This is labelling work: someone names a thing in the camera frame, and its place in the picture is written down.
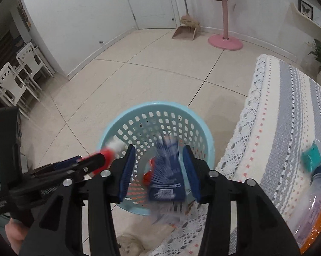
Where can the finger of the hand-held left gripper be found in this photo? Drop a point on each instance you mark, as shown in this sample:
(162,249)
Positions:
(93,162)
(59,166)

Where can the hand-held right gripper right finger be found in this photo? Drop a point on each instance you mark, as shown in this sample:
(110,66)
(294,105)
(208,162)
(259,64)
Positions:
(189,172)

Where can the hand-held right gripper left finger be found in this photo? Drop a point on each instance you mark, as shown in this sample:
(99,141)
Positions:
(127,174)

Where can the blue snack packet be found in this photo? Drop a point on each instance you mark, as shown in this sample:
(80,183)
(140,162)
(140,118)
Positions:
(165,170)

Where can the red and white snack wrapper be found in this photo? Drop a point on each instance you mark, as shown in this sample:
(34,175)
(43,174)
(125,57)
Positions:
(113,149)

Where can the light blue plastic basket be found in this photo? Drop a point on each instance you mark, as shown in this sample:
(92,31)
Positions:
(149,117)

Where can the person's left hand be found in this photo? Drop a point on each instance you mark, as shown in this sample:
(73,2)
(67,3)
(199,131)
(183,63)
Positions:
(15,232)

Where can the red plastic wrapper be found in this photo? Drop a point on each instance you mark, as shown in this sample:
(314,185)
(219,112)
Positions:
(149,174)

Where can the white wooden chair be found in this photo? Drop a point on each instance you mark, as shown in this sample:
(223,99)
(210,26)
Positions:
(29,56)
(8,82)

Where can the beige fuzzy rug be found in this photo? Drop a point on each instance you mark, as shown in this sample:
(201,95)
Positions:
(131,245)

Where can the dark slatted cabinet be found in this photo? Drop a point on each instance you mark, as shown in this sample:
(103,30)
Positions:
(1,48)

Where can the striped crochet sofa cover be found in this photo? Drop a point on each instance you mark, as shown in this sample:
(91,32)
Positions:
(277,128)

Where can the teal snack packet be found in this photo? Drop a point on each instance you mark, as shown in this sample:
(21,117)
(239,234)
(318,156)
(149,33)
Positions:
(312,156)

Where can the clear plastic bottle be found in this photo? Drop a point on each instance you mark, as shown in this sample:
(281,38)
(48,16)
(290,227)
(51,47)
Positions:
(311,208)

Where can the pink coat rack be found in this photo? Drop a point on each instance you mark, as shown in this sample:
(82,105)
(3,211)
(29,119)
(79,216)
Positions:
(225,41)

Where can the beige dustpan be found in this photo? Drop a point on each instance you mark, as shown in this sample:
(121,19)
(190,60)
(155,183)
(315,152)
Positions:
(184,33)

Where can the straw broom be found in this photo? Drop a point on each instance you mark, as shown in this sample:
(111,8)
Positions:
(189,21)

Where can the white door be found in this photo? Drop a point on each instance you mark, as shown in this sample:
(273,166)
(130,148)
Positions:
(152,2)

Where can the framed butterfly picture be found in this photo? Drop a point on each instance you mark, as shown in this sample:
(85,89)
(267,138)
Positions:
(305,9)

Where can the small wall picture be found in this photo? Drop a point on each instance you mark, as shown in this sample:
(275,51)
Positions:
(23,13)

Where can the white wall shelf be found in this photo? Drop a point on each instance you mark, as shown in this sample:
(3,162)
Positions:
(310,26)

